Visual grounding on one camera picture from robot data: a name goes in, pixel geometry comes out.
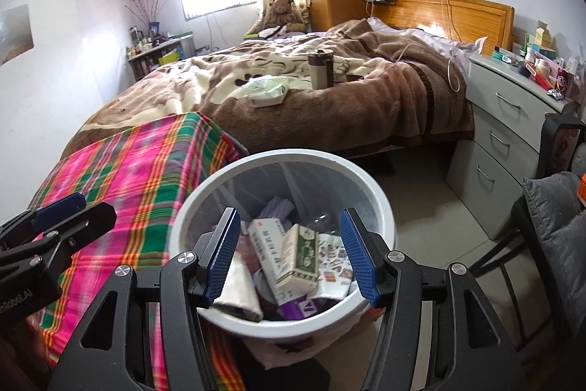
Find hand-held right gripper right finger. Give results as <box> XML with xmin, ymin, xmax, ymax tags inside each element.
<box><xmin>339</xmin><ymin>208</ymin><xmax>527</xmax><ymax>391</ymax></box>

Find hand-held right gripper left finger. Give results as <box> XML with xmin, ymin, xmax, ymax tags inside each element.
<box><xmin>46</xmin><ymin>208</ymin><xmax>242</xmax><ymax>391</ymax></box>

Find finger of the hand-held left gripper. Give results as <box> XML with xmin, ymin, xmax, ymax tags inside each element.
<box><xmin>0</xmin><ymin>192</ymin><xmax>88</xmax><ymax>236</ymax></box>
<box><xmin>0</xmin><ymin>202</ymin><xmax>117</xmax><ymax>268</ymax></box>

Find beige paper bag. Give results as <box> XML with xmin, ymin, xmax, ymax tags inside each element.
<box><xmin>214</xmin><ymin>235</ymin><xmax>264</xmax><ymax>323</ymax></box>

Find white box red label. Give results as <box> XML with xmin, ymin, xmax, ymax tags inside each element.
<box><xmin>247</xmin><ymin>217</ymin><xmax>294</xmax><ymax>305</ymax></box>

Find cream green small box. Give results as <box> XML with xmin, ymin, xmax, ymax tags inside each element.
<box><xmin>280</xmin><ymin>224</ymin><xmax>321</xmax><ymax>298</ymax></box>

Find white purple long box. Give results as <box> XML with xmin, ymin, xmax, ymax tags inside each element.
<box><xmin>275</xmin><ymin>297</ymin><xmax>321</xmax><ymax>321</ymax></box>

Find white round trash bin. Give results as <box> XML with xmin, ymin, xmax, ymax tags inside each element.
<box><xmin>170</xmin><ymin>149</ymin><xmax>397</xmax><ymax>343</ymax></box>

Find pink green plaid blanket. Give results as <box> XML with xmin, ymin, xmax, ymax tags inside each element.
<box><xmin>0</xmin><ymin>111</ymin><xmax>250</xmax><ymax>391</ymax></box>

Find brown beige fleece blanket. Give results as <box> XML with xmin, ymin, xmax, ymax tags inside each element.
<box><xmin>59</xmin><ymin>19</ymin><xmax>474</xmax><ymax>165</ymax></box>

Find green white tissue pack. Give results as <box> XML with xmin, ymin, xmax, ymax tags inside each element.
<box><xmin>245</xmin><ymin>76</ymin><xmax>290</xmax><ymax>108</ymax></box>

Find cluttered side shelf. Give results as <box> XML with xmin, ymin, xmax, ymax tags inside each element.
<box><xmin>127</xmin><ymin>34</ymin><xmax>195</xmax><ymax>82</ymax></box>

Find grey drawer nightstand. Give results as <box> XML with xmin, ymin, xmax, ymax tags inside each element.
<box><xmin>446</xmin><ymin>52</ymin><xmax>578</xmax><ymax>240</ymax></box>

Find steel thermos mug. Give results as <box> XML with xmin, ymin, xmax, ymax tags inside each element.
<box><xmin>308</xmin><ymin>49</ymin><xmax>336</xmax><ymax>89</ymax></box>

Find grey chair cushion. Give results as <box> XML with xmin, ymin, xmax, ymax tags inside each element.
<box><xmin>523</xmin><ymin>172</ymin><xmax>586</xmax><ymax>295</ymax></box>

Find decorative branches in vase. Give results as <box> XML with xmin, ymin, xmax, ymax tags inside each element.
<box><xmin>126</xmin><ymin>0</ymin><xmax>177</xmax><ymax>30</ymax></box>

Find black chair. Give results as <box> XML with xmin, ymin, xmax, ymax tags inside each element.
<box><xmin>469</xmin><ymin>114</ymin><xmax>586</xmax><ymax>355</ymax></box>

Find lilac bed sheet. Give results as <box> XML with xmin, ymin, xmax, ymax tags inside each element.
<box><xmin>368</xmin><ymin>18</ymin><xmax>486</xmax><ymax>66</ymax></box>

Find brown teddy bear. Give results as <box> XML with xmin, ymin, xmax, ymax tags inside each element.
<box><xmin>263</xmin><ymin>0</ymin><xmax>305</xmax><ymax>34</ymax></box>

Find wooden bed headboard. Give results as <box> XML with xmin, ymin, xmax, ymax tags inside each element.
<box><xmin>382</xmin><ymin>0</ymin><xmax>516</xmax><ymax>53</ymax></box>

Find pile of medicine boxes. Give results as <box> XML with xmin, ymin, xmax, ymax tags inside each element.
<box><xmin>492</xmin><ymin>19</ymin><xmax>586</xmax><ymax>101</ymax></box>

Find glossy silver wall poster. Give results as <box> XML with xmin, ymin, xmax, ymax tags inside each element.
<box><xmin>0</xmin><ymin>4</ymin><xmax>36</xmax><ymax>66</ymax></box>

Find white charging cable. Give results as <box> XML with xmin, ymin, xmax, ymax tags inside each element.
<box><xmin>396</xmin><ymin>0</ymin><xmax>488</xmax><ymax>92</ymax></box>

